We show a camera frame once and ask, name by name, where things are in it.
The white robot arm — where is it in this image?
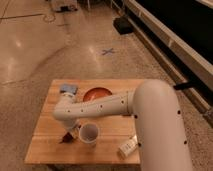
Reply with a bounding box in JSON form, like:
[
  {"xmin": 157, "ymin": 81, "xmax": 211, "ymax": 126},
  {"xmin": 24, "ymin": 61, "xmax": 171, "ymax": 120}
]
[{"xmin": 53, "ymin": 79, "xmax": 193, "ymax": 171}]

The orange bowl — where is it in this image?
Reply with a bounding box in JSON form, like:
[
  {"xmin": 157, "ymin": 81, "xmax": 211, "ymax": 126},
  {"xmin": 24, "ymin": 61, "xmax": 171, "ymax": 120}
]
[{"xmin": 83, "ymin": 87, "xmax": 112, "ymax": 102}]

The wooden table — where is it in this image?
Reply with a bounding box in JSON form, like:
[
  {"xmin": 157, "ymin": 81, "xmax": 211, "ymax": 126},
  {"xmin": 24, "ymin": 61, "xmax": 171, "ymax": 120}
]
[{"xmin": 25, "ymin": 79, "xmax": 143, "ymax": 165}]

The clear plastic bottle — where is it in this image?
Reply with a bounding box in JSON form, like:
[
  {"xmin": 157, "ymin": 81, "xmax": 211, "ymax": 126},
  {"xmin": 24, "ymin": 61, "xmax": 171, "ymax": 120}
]
[{"xmin": 118, "ymin": 135, "xmax": 138, "ymax": 158}]

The black box on floor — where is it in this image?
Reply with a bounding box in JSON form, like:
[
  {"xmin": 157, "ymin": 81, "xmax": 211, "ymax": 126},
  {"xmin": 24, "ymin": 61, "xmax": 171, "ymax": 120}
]
[{"xmin": 113, "ymin": 17, "xmax": 133, "ymax": 35}]

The grey equipment on floor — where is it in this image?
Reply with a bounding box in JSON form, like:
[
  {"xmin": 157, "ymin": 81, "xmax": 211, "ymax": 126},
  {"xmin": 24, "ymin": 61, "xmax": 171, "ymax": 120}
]
[{"xmin": 51, "ymin": 0, "xmax": 78, "ymax": 12}]

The black cable on floor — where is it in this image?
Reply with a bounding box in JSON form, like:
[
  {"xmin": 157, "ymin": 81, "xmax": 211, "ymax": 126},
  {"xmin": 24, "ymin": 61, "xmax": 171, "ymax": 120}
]
[{"xmin": 0, "ymin": 6, "xmax": 58, "ymax": 24}]

